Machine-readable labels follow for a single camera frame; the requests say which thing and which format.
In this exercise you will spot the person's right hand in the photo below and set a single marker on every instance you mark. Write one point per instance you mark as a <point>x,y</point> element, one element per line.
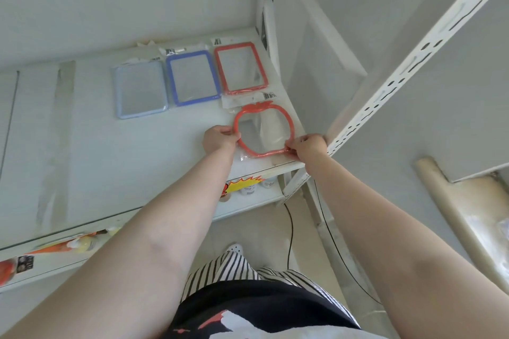
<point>310,148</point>

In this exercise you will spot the person's left hand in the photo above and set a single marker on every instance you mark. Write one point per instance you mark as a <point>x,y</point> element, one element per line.
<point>216,139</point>

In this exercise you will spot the person's right fingers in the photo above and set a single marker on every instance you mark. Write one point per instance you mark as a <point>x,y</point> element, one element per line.
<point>293,146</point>

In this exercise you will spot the person's left fingers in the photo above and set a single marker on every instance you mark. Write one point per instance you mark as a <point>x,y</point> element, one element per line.
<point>234,134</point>

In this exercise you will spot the red apple-shaped mirror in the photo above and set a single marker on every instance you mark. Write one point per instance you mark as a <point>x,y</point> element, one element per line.
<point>263,128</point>

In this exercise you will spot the person's right forearm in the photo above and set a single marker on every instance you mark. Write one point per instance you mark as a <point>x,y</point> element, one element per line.
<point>401,255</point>

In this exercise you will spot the person's left forearm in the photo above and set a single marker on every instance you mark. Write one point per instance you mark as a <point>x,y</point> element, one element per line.
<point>131,255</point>

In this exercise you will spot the yellow starburst price sign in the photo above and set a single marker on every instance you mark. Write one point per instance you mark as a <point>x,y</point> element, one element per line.
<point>241,183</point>

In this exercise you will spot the red rectangular mirror in wrapper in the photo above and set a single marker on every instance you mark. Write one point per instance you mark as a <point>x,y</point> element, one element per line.
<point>239,68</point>

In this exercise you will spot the dark blue rectangular mirror in wrapper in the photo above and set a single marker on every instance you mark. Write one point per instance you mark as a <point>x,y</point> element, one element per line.
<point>193,77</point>

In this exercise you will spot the light blue rectangular mirror in wrapper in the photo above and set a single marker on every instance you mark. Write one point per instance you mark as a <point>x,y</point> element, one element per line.
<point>140,89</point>

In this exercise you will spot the white perforated shoe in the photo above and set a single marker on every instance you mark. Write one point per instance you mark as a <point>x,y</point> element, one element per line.
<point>235,249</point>

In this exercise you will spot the striped trousers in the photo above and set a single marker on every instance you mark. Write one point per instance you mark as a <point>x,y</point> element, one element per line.
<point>254,273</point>

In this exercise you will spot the white metal shelf unit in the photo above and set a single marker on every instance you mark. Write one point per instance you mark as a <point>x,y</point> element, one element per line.
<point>99,160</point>

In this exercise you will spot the white slotted shelf upright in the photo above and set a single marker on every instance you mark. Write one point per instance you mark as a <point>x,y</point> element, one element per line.
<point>413,60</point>

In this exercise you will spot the black shirt with print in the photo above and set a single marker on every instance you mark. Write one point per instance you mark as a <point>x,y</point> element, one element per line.
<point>254,311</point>

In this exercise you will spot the orange and yellow shelf label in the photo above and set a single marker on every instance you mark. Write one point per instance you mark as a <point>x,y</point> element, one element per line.
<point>47,249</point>

